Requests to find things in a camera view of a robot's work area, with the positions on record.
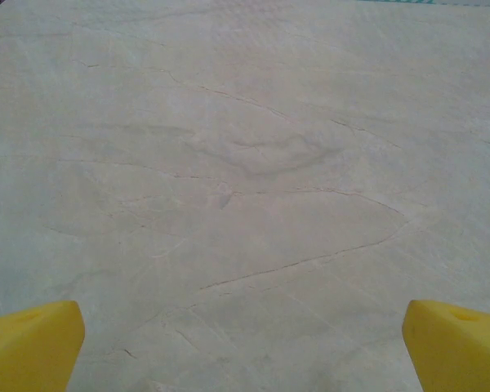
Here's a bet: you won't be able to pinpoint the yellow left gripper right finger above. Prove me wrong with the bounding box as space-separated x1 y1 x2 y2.
403 298 490 392

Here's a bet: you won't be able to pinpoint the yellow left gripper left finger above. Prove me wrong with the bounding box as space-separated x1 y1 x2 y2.
0 300 86 392

